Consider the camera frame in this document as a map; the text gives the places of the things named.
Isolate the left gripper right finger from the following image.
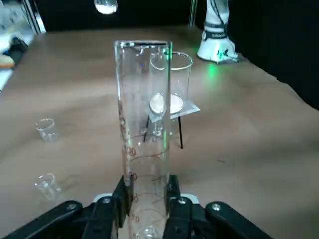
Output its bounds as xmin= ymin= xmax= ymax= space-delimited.
xmin=163 ymin=174 xmax=275 ymax=239

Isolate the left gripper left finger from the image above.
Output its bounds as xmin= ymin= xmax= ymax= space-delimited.
xmin=0 ymin=175 xmax=133 ymax=239

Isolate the clear glass graduated cylinder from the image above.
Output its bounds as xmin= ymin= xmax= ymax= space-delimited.
xmin=114 ymin=39 xmax=174 ymax=239

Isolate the clear glass conical flask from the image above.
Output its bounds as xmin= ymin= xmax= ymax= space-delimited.
xmin=94 ymin=0 xmax=118 ymax=15

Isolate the small clear glass beaker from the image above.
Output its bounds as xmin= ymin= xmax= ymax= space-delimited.
xmin=34 ymin=173 xmax=62 ymax=201
xmin=34 ymin=117 xmax=60 ymax=143

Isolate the black metal tripod stand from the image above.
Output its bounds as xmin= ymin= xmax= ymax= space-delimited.
xmin=142 ymin=114 xmax=184 ymax=150

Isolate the large clear glass beaker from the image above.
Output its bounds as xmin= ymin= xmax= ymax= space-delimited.
xmin=149 ymin=51 xmax=194 ymax=118

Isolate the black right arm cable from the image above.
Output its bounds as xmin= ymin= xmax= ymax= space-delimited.
xmin=209 ymin=0 xmax=231 ymax=28

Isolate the aluminium frame post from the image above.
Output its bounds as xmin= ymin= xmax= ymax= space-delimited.
xmin=21 ymin=0 xmax=47 ymax=35
xmin=189 ymin=0 xmax=198 ymax=27

